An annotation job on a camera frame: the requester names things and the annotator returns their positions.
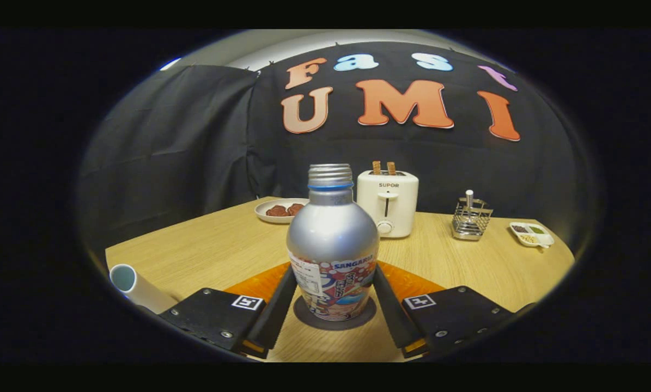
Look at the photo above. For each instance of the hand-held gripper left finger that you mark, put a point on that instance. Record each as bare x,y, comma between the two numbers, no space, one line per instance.
275,316

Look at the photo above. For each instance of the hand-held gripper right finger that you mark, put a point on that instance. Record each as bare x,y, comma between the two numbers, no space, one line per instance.
394,318

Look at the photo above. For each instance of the dark round coaster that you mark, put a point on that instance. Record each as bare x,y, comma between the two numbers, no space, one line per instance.
303,320

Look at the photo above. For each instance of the silver juice bottle printed label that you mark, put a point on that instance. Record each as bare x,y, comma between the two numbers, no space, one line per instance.
333,234

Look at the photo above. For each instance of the white cup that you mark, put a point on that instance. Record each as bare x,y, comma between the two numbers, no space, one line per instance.
145,294

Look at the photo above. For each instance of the wooden table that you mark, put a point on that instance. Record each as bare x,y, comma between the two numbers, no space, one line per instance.
221,245

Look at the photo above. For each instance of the white round plate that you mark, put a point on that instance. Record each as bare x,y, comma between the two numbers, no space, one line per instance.
262,215

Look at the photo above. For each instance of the red-brown food piece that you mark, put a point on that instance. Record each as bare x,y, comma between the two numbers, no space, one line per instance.
277,210
296,208

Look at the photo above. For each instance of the white toaster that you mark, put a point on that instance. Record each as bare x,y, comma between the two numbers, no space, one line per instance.
399,207

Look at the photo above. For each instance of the white divided condiment dish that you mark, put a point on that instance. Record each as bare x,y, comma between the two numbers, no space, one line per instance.
532,235

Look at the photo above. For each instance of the black backdrop cloth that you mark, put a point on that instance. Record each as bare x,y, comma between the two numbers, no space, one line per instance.
194,136

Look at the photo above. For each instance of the small ceiling light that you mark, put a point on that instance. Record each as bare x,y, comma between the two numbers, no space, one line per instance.
170,64

